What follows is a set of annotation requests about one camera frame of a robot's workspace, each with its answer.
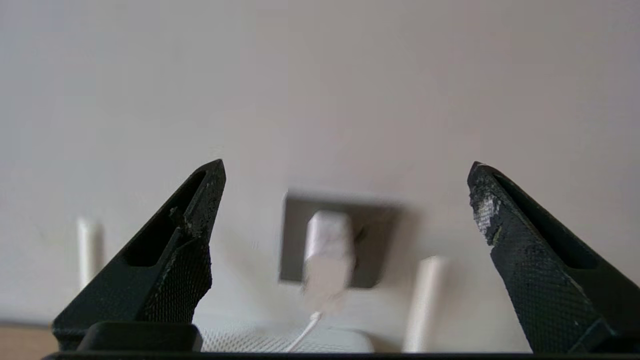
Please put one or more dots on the white router with antennas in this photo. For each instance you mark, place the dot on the white router with antennas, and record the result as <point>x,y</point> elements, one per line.
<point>425,300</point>

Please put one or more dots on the grey wall socket plate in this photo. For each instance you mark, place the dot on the grey wall socket plate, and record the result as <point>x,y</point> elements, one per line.
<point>375,240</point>

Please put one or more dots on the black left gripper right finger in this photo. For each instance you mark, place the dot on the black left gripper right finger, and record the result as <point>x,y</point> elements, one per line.
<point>550,290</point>

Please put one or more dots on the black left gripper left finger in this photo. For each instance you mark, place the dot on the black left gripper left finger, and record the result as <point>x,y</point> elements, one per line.
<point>165,280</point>

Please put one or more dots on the white power adapter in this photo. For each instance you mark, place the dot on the white power adapter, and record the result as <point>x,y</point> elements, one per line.
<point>327,255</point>

